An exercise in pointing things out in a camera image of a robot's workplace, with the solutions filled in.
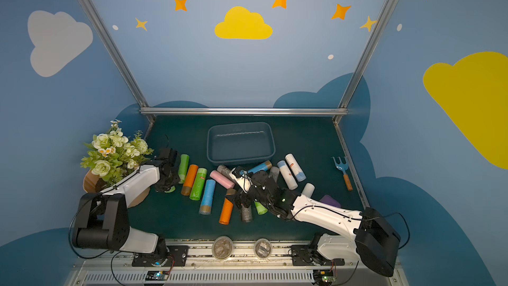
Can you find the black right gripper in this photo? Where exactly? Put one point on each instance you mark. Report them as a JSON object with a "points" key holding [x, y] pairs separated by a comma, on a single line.
{"points": [[252, 188]]}

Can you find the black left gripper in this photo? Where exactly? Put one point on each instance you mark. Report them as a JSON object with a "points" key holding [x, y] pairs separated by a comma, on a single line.
{"points": [[170, 165]]}

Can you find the light green bag roll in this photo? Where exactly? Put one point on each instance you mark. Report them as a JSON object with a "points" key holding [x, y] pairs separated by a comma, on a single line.
{"points": [[183, 167]]}

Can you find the orange bag roll gold end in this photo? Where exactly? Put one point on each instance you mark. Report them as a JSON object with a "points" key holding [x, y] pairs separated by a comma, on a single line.
{"points": [[189, 180]]}

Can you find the green bag roll red label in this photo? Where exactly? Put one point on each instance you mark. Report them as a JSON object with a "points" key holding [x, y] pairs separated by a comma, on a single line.
{"points": [[199, 183]]}

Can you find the blue bag roll gold end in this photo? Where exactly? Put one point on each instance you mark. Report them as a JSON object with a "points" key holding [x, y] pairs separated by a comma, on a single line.
{"points": [[207, 198]]}

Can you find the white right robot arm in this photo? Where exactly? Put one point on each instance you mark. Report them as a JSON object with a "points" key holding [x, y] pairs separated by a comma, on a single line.
{"points": [[369, 234]]}

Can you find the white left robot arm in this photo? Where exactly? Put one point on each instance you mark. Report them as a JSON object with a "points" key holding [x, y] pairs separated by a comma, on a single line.
{"points": [[102, 222]]}

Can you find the bright green bag roll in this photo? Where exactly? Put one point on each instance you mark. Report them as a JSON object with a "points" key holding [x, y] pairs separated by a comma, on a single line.
{"points": [[261, 210]]}

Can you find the translucent grey roll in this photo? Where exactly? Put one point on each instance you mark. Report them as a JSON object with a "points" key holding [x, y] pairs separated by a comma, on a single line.
{"points": [[274, 173]]}

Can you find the pink bag roll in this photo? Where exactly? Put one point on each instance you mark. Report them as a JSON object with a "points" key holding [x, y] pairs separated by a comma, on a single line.
{"points": [[222, 180]]}

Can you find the dark grey bag roll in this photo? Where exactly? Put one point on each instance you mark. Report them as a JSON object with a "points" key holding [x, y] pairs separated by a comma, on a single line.
{"points": [[226, 172]]}

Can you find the teal plastic storage box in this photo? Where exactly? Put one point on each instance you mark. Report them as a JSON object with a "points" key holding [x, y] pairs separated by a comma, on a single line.
{"points": [[240, 143]]}

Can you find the purple object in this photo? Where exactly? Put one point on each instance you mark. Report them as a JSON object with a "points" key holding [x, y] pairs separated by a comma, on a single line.
{"points": [[328, 200]]}

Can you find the right clear round dish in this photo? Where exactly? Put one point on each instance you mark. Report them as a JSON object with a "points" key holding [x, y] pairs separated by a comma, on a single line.
{"points": [[263, 248]]}

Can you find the clear round dish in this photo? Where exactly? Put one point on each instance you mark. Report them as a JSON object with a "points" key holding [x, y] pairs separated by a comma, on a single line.
{"points": [[222, 248], [263, 248]]}

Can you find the artificial flower bouquet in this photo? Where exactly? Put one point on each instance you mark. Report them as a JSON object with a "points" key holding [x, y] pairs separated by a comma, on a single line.
{"points": [[112, 156]]}

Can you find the blue garden fork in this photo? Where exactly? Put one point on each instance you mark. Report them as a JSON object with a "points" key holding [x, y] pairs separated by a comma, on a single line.
{"points": [[342, 165]]}

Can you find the left clear round dish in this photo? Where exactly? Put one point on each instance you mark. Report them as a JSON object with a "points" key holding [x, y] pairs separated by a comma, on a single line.
{"points": [[222, 248]]}

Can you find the beige flower pot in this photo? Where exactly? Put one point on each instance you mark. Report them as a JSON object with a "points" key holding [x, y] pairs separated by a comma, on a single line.
{"points": [[93, 184]]}

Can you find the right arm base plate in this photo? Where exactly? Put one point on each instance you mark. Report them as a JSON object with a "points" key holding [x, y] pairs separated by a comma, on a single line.
{"points": [[302, 255]]}

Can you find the metal rail frame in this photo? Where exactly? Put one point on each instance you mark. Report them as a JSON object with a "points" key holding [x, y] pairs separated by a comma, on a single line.
{"points": [[243, 267]]}

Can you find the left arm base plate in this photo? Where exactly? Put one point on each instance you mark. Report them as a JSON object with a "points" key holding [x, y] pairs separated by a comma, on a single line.
{"points": [[171, 256]]}

